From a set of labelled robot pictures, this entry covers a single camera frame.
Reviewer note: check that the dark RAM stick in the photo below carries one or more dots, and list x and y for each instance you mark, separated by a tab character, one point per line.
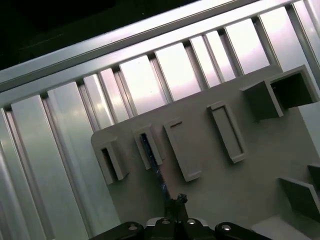
150	150

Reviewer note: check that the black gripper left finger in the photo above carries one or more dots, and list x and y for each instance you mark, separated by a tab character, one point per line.
160	230

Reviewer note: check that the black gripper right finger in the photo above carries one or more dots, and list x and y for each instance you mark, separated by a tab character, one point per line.
195	230

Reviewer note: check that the grey parts rack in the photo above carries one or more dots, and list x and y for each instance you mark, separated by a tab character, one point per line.
212	195

